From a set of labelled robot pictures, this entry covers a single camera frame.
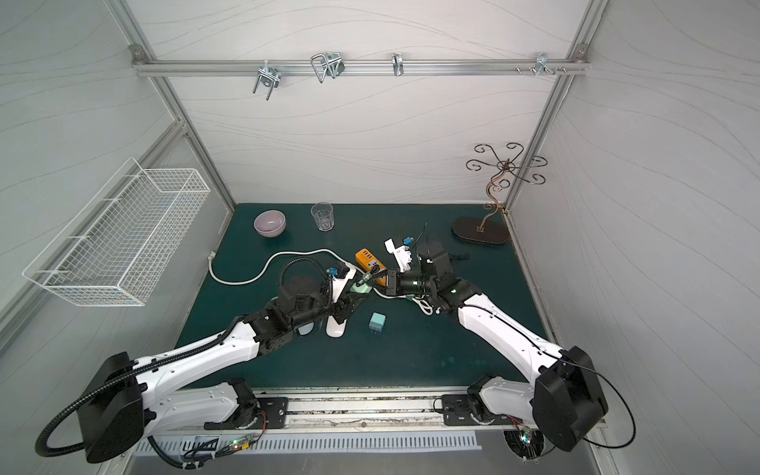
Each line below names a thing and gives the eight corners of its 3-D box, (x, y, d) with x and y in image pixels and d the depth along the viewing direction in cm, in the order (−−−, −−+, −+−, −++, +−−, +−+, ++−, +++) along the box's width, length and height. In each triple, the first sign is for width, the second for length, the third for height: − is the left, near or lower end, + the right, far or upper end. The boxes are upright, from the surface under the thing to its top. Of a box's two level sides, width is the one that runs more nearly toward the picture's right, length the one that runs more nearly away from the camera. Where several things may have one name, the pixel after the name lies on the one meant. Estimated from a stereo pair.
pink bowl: (256, 240, 112) (250, 229, 107) (263, 221, 118) (258, 210, 114) (284, 240, 112) (279, 229, 107) (290, 221, 118) (286, 210, 114)
